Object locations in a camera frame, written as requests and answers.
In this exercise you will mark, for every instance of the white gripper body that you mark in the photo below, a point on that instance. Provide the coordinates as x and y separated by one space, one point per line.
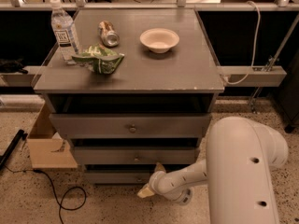
154 181

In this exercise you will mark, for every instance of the grey bottom drawer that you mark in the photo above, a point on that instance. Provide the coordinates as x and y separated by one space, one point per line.
118 178

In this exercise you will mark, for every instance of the grey drawer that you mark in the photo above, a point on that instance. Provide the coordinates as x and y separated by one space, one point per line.
118 178
135 155
76 126

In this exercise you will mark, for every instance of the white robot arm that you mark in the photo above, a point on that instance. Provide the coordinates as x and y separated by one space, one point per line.
240 153

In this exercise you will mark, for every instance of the grey wooden drawer cabinet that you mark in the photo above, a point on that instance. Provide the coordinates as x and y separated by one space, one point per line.
182 81

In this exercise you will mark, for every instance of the grey middle drawer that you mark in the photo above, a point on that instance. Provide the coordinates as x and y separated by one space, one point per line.
135 155

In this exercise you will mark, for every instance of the grey top drawer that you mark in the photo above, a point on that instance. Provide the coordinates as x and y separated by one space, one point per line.
76 126

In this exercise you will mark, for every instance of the cardboard box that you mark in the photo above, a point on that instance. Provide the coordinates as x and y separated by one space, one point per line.
48 150

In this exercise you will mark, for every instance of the green chip bag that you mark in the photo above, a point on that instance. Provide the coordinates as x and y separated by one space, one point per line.
99 59

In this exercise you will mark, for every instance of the white paper bowl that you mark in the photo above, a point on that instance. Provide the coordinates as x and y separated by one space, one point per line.
159 40

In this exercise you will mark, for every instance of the black bar on floor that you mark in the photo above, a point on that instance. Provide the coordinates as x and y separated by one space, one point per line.
20 135

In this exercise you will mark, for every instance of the crushed aluminium can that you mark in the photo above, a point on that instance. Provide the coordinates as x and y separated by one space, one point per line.
109 36

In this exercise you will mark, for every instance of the dark cabinet at right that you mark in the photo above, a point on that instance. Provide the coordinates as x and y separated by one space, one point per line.
287 95

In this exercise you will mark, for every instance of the clear plastic water bottle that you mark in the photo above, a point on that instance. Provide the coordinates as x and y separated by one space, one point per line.
65 31

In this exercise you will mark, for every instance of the aluminium frame rail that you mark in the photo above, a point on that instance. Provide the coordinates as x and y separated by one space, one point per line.
256 76

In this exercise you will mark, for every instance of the black object on rail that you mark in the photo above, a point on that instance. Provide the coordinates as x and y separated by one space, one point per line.
11 66

